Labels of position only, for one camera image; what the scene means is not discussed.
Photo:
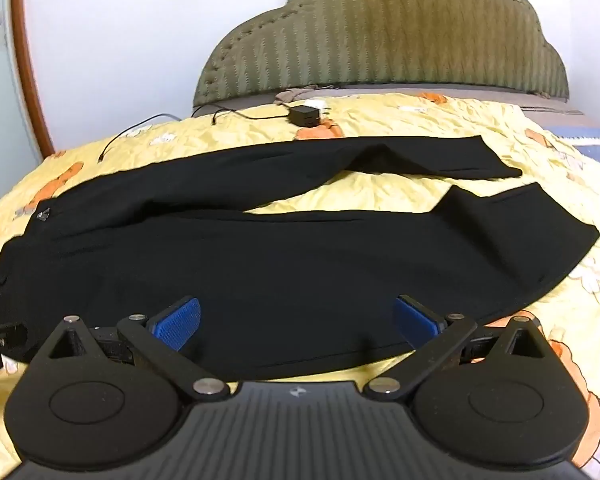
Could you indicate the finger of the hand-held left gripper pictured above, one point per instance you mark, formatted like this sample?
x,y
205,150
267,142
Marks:
x,y
0,342

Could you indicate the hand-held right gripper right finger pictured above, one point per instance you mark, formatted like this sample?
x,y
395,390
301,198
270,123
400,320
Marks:
x,y
416,321

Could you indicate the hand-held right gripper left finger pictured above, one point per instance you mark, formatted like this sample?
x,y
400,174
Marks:
x,y
176,322

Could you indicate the black pants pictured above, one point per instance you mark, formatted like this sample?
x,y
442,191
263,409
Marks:
x,y
280,270

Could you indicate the yellow printed blanket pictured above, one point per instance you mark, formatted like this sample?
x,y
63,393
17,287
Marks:
x,y
380,195

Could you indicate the grey bed sheet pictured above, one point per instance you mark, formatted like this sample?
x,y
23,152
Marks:
x,y
430,89

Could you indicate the black power adapter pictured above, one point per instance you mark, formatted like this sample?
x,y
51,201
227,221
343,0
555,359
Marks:
x,y
302,115

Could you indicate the white charger plug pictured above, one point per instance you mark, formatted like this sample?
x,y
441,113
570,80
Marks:
x,y
316,105

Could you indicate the blue striped cloth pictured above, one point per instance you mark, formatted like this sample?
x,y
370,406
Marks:
x,y
592,142

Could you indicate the brown cloth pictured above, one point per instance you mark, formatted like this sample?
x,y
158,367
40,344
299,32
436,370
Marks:
x,y
292,95

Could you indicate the olive green padded headboard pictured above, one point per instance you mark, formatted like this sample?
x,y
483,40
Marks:
x,y
380,25

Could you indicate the brown wooden door frame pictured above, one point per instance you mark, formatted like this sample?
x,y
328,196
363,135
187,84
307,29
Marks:
x,y
27,60

